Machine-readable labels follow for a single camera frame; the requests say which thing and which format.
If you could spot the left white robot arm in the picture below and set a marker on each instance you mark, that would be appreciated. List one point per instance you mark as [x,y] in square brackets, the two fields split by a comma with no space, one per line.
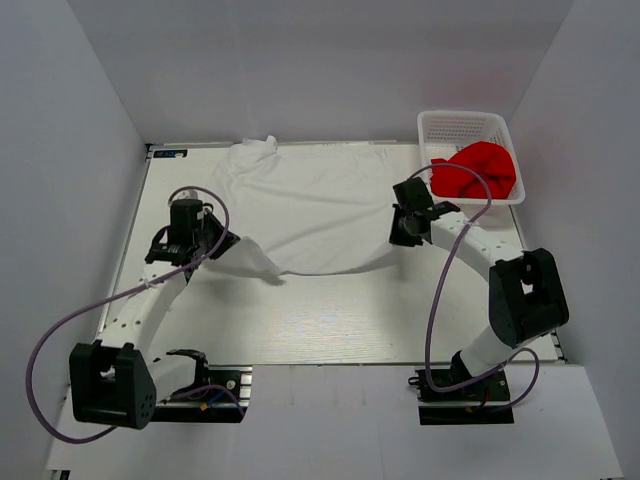
[116,380]

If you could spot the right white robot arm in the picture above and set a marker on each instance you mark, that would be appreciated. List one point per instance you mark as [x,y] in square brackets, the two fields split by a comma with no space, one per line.
[526,298]

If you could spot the white plastic basket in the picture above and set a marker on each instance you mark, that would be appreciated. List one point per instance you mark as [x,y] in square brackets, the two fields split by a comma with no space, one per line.
[444,133]

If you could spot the red t-shirt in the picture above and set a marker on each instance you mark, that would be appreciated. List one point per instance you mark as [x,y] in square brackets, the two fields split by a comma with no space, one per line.
[492,162]

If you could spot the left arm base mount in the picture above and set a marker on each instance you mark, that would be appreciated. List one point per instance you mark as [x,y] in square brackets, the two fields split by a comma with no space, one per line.
[222,397]

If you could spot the white t-shirt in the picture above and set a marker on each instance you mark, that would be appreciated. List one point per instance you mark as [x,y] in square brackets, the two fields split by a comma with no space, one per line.
[309,210]

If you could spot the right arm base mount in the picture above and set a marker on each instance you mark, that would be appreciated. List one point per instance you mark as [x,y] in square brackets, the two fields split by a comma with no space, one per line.
[484,403]

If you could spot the blue table label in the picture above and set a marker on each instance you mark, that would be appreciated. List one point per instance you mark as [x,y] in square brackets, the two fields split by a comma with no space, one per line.
[170,153]

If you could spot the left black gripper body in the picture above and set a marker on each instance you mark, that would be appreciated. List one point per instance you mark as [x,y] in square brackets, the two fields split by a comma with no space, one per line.
[201,239]

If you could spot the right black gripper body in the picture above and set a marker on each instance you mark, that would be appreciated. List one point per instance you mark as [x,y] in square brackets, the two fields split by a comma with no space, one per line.
[401,233]

